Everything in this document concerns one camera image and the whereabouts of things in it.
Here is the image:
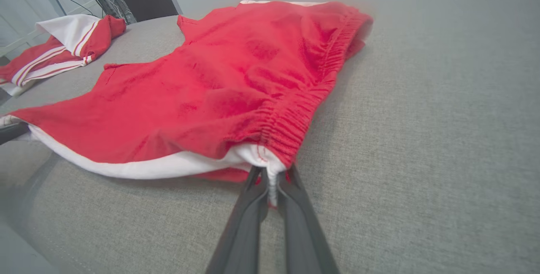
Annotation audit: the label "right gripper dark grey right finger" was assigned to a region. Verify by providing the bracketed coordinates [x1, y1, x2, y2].
[277, 164, 340, 274]

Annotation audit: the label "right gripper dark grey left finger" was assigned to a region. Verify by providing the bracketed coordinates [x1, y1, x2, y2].
[205, 165, 270, 274]

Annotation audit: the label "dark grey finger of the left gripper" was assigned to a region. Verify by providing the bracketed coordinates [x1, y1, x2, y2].
[0, 122, 31, 145]

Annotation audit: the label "red jersey with number 23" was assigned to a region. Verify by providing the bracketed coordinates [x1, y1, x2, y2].
[0, 14, 127, 97]

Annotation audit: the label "red shorts with white trim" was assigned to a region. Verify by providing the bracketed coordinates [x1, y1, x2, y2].
[0, 0, 374, 209]

